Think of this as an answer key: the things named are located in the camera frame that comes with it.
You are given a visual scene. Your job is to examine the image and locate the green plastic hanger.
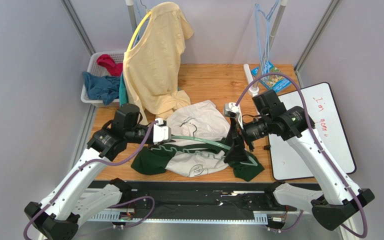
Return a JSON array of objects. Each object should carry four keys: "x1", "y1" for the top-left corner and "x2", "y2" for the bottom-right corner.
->
[{"x1": 151, "y1": 135, "x2": 258, "y2": 167}]

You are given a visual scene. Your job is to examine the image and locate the green and white t-shirt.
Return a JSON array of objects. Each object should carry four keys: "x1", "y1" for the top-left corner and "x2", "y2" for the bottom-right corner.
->
[{"x1": 131, "y1": 100, "x2": 265, "y2": 182}]

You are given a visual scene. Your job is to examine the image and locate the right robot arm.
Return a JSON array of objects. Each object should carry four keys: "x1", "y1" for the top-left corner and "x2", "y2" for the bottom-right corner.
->
[{"x1": 223, "y1": 90, "x2": 375, "y2": 231}]

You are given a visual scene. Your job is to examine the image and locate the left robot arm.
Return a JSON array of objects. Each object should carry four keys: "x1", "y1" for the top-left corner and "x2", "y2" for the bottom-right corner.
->
[{"x1": 23, "y1": 103, "x2": 160, "y2": 240}]

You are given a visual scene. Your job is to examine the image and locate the cream yellow t-shirt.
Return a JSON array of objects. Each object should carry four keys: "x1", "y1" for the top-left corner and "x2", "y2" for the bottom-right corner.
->
[{"x1": 122, "y1": 1, "x2": 194, "y2": 120}]

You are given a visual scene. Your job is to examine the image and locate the teal garment on hanger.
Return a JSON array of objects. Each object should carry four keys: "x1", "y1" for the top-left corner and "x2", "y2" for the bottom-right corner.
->
[{"x1": 118, "y1": 72, "x2": 129, "y2": 106}]

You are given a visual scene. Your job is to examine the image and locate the yellow plastic hanger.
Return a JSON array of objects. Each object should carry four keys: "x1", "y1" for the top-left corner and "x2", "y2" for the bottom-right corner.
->
[{"x1": 127, "y1": 10, "x2": 152, "y2": 51}]

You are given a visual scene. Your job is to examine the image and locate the white dry-erase board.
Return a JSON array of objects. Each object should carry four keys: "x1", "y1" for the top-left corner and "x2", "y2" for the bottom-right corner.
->
[{"x1": 266, "y1": 82, "x2": 357, "y2": 181}]

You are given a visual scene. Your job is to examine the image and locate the white clothes rack base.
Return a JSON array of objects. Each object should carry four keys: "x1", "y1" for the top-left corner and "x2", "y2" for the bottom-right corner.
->
[{"x1": 243, "y1": 64, "x2": 260, "y2": 97}]

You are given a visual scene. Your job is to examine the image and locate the silver clothes rack pole right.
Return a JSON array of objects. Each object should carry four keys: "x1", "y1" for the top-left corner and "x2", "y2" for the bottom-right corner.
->
[{"x1": 251, "y1": 0, "x2": 288, "y2": 78}]

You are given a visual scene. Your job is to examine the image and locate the red garment in basket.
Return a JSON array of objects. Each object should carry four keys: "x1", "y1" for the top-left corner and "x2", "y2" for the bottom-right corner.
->
[{"x1": 96, "y1": 54, "x2": 123, "y2": 77}]

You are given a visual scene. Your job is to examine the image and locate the blue garment in basket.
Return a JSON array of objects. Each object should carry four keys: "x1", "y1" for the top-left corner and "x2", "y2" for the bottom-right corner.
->
[{"x1": 82, "y1": 71, "x2": 121, "y2": 106}]

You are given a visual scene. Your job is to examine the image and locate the white plastic laundry basket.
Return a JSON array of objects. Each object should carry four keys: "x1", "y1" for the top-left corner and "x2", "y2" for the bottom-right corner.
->
[{"x1": 80, "y1": 50, "x2": 124, "y2": 108}]

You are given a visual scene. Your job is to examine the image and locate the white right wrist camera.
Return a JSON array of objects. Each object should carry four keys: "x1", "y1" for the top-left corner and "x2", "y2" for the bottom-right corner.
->
[{"x1": 223, "y1": 102, "x2": 244, "y2": 129}]

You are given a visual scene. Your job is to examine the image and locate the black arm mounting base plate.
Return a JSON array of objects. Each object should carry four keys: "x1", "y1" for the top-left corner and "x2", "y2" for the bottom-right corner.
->
[{"x1": 121, "y1": 181, "x2": 296, "y2": 220}]

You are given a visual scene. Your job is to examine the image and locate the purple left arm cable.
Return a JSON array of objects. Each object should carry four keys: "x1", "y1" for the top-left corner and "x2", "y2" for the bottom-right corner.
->
[{"x1": 22, "y1": 120, "x2": 160, "y2": 240}]

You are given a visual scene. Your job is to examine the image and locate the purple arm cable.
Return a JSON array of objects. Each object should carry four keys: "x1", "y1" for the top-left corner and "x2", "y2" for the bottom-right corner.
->
[
  {"x1": 234, "y1": 72, "x2": 369, "y2": 239},
  {"x1": 22, "y1": 120, "x2": 160, "y2": 240}
]

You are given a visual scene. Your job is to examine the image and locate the blue wire hanger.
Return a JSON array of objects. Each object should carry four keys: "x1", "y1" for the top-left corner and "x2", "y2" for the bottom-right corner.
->
[{"x1": 254, "y1": 0, "x2": 280, "y2": 76}]

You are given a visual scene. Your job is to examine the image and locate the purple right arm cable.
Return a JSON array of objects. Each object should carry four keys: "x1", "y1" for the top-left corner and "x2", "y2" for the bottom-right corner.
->
[{"x1": 234, "y1": 72, "x2": 369, "y2": 239}]

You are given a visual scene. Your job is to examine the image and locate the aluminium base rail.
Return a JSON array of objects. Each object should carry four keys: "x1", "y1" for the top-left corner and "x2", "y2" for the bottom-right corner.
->
[{"x1": 38, "y1": 187, "x2": 359, "y2": 240}]

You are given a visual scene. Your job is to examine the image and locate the aluminium frame post right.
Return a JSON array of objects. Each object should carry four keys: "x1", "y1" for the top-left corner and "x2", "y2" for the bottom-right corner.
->
[{"x1": 294, "y1": 0, "x2": 343, "y2": 74}]

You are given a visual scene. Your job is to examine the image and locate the aluminium frame post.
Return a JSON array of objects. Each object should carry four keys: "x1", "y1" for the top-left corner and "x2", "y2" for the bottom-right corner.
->
[
  {"x1": 60, "y1": 0, "x2": 96, "y2": 56},
  {"x1": 294, "y1": 0, "x2": 343, "y2": 74}
]

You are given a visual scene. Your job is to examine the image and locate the aluminium frame post left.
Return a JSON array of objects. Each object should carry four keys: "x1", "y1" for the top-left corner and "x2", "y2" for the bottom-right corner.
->
[{"x1": 60, "y1": 0, "x2": 96, "y2": 56}]

